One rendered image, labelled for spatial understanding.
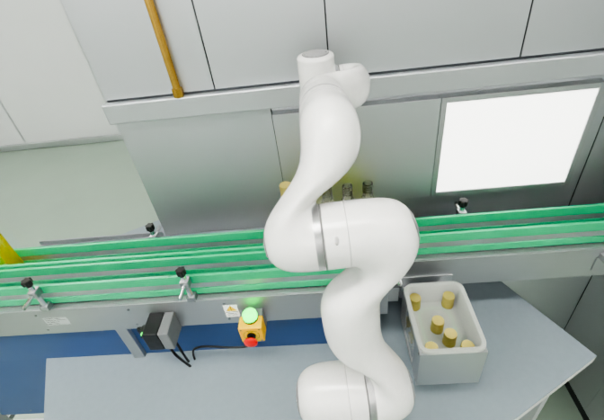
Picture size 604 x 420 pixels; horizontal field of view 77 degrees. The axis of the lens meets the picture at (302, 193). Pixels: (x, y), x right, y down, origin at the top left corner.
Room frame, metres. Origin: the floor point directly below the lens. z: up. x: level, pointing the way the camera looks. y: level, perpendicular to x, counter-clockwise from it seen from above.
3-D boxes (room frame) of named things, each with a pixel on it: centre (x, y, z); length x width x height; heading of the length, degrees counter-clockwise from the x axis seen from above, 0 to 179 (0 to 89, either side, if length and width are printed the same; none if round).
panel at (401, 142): (0.97, -0.40, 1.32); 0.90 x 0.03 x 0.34; 85
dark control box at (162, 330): (0.72, 0.48, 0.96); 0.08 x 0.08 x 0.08; 85
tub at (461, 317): (0.61, -0.34, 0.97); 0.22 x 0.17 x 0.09; 175
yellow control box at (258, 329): (0.70, 0.20, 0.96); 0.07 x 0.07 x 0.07; 85
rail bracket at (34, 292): (0.77, 0.83, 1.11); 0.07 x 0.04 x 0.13; 175
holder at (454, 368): (0.64, -0.34, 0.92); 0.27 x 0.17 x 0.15; 175
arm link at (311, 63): (0.86, -0.08, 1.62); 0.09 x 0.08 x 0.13; 87
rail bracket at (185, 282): (0.73, 0.37, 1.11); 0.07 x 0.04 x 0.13; 175
